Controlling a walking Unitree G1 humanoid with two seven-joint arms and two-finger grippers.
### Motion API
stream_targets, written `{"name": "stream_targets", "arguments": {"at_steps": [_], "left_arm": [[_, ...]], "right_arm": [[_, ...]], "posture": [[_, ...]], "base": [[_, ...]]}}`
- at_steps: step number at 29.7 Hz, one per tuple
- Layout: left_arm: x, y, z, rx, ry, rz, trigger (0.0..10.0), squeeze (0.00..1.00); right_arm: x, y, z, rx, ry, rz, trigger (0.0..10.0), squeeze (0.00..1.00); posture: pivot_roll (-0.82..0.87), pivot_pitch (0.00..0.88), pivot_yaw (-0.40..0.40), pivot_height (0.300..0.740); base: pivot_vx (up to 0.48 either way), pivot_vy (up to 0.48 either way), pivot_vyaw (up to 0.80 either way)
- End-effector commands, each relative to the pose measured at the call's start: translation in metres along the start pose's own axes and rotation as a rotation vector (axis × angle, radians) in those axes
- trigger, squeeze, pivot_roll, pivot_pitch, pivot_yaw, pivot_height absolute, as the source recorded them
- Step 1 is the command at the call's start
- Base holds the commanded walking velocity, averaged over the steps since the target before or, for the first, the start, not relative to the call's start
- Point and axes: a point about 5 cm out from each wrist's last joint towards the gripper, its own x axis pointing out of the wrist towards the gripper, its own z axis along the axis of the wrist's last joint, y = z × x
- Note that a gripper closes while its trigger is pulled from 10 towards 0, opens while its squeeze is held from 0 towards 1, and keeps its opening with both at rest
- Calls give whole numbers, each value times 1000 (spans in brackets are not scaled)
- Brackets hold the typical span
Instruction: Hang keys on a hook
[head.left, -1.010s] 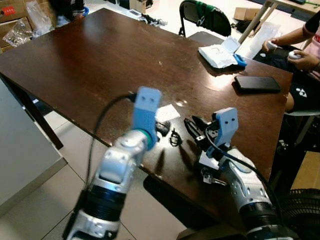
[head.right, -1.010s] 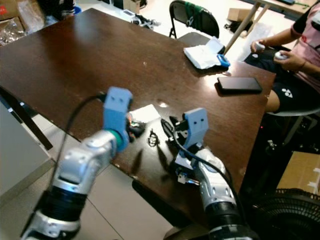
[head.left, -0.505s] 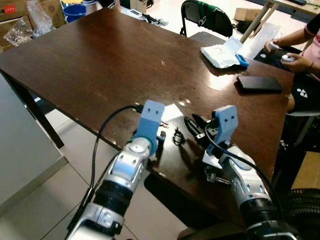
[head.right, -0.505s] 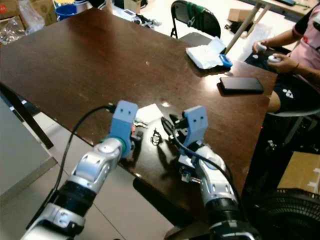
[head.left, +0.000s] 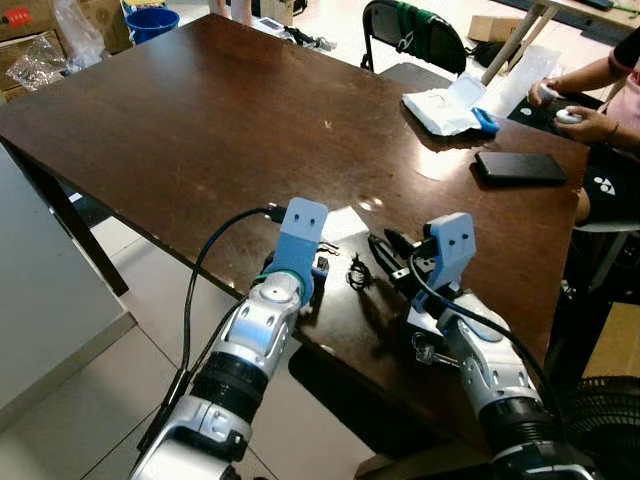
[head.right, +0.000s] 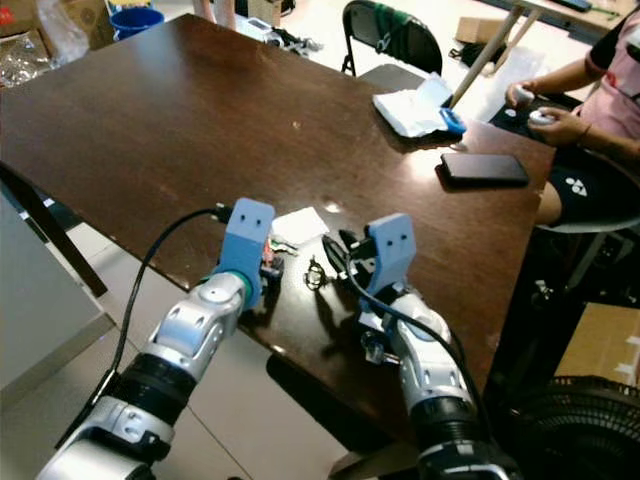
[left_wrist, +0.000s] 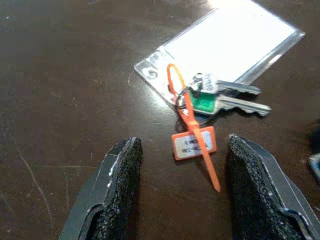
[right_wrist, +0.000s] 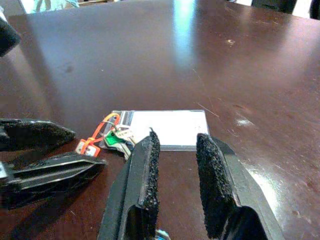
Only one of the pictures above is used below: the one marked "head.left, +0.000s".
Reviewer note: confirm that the small blue plastic object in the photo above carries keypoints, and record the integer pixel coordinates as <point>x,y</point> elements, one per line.
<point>486,121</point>

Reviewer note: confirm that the black round fan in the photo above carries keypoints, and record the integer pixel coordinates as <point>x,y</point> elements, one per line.
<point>605,430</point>

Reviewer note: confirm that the white paper sheet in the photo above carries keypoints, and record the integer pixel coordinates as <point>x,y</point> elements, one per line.
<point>345,222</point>

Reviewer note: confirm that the white hand controller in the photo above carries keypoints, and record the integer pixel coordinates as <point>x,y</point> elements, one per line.
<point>568,116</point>
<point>548,94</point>

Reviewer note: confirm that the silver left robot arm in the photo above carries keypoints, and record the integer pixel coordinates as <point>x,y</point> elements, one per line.
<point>250,340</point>

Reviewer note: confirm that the white partition panel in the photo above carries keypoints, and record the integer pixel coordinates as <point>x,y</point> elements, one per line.
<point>50,300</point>

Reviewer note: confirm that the tan cardboard box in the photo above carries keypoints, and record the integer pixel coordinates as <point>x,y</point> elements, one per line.
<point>615,340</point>

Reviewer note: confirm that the light wooden table leg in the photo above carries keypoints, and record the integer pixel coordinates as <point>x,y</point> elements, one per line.
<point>515,42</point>

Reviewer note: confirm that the seated person's right hand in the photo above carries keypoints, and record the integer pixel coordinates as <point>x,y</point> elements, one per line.
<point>552,82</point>

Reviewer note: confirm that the clear crumpled plastic bag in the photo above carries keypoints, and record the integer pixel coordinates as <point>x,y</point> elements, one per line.
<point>38,65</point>
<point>80,35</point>

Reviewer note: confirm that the seated person's left hand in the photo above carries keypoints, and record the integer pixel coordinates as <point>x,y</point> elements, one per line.
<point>600,128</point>

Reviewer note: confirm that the small brown cardboard box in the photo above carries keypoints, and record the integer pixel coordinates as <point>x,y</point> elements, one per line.
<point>492,28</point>

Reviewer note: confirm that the seated person pink shirt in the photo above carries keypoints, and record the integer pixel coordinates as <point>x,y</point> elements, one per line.
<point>615,185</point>

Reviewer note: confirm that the white crumpled cloth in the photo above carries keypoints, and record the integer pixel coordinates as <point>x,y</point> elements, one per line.
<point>440,108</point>

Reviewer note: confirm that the blue plastic bucket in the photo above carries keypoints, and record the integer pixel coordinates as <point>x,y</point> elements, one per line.
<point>152,24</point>

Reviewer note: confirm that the green cloth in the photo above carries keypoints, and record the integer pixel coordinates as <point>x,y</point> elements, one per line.
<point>420,25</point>

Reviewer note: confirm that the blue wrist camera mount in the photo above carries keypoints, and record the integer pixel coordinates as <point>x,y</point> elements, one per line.
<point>452,245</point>
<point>297,240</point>

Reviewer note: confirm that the grey metal stool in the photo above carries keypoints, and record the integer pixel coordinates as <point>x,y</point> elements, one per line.
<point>605,228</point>

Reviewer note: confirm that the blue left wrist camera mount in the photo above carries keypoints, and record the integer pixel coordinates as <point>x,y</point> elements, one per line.
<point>297,240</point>

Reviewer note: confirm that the dark wooden table leg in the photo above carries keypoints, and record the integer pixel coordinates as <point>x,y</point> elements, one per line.
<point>75,225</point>

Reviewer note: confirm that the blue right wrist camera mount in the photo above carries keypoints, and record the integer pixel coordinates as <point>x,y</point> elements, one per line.
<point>452,245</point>

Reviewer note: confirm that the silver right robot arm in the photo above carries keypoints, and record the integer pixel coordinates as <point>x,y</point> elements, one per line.
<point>490,370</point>

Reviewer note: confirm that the large brown cardboard box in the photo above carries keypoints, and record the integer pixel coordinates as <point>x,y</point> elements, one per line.
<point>25,25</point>

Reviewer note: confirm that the black folding chair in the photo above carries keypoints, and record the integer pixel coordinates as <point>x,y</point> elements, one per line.
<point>440,45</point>

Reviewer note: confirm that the black smartphone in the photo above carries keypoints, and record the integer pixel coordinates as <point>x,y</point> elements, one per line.
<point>520,168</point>

